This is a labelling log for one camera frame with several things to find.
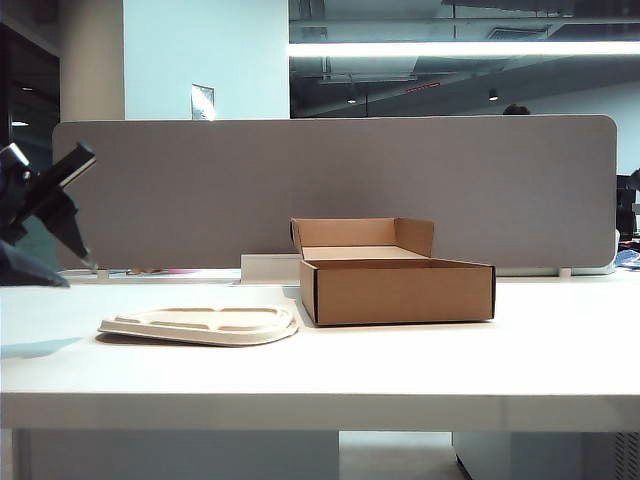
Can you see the black pendant ceiling lamp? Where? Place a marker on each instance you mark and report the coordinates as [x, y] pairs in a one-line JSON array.
[[493, 94]]

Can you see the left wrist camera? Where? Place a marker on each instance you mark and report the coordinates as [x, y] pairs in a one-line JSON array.
[[12, 162]]

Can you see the white table modesty panel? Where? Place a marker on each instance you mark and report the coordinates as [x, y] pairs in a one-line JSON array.
[[175, 457]]

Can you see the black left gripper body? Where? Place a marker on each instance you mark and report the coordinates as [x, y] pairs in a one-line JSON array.
[[45, 192]]

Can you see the long white ceiling light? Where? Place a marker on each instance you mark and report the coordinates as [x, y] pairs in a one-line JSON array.
[[450, 48]]

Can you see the blue patterned cloth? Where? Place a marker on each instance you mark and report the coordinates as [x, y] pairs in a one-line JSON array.
[[629, 259]]

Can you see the dark glass door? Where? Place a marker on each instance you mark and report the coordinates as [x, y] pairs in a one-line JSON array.
[[30, 100]]

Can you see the brown cardboard paper box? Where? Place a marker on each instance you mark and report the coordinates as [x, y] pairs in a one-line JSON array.
[[400, 297]]

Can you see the beige moulded pulp lid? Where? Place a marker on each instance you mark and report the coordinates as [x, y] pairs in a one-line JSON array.
[[210, 325]]

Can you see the grey fabric desk divider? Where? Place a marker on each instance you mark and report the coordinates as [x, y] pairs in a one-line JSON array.
[[250, 190]]

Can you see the framed wall poster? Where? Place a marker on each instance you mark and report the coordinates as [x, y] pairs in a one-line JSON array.
[[203, 102]]

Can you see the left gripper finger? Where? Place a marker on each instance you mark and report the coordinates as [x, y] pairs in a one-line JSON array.
[[25, 270], [70, 225]]

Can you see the person in dark shirt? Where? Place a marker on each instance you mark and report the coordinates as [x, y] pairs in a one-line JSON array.
[[627, 200]]

